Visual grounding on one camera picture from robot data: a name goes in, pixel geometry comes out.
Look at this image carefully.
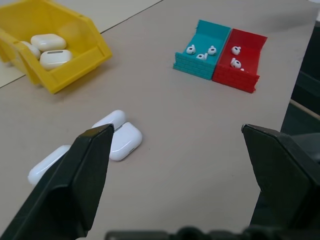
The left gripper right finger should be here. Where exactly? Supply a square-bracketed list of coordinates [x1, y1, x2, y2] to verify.
[240, 123, 320, 240]

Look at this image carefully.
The yellow plastic bin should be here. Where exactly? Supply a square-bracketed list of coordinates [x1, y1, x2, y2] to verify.
[0, 0, 113, 95]

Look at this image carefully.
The blue tray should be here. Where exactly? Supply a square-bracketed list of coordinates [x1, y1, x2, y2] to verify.
[172, 19, 232, 81]

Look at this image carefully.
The red tray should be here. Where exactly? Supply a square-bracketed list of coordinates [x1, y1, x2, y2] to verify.
[211, 28, 268, 94]

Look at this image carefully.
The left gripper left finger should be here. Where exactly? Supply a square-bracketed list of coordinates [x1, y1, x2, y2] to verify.
[0, 123, 116, 240]

